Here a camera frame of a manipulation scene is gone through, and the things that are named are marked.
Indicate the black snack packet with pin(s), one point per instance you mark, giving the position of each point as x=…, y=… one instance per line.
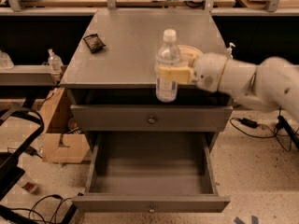
x=93, y=42

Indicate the brown cardboard box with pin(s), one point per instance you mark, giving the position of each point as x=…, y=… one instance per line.
x=60, y=142

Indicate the clear plastic dome lid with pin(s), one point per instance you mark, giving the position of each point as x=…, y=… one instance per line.
x=5, y=61

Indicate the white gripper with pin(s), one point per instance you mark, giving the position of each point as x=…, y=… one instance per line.
x=207, y=71

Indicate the grey wooden drawer cabinet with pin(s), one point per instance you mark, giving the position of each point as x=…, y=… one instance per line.
x=122, y=73

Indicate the clear sanitizer pump bottle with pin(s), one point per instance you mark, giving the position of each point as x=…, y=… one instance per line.
x=55, y=61

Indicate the clear plastic water bottle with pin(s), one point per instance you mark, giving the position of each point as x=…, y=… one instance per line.
x=167, y=56

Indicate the small orange floor packet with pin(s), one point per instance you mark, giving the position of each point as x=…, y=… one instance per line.
x=29, y=186

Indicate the grey upper drawer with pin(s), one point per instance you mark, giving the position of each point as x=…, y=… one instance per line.
x=151, y=118

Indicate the small white pump bottle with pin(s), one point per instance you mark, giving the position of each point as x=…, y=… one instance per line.
x=230, y=49

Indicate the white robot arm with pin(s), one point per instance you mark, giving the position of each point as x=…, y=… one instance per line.
x=267, y=86

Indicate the grey open middle drawer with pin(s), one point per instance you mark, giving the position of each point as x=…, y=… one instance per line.
x=151, y=172

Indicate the white paper bowl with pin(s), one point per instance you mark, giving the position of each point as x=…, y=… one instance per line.
x=184, y=49

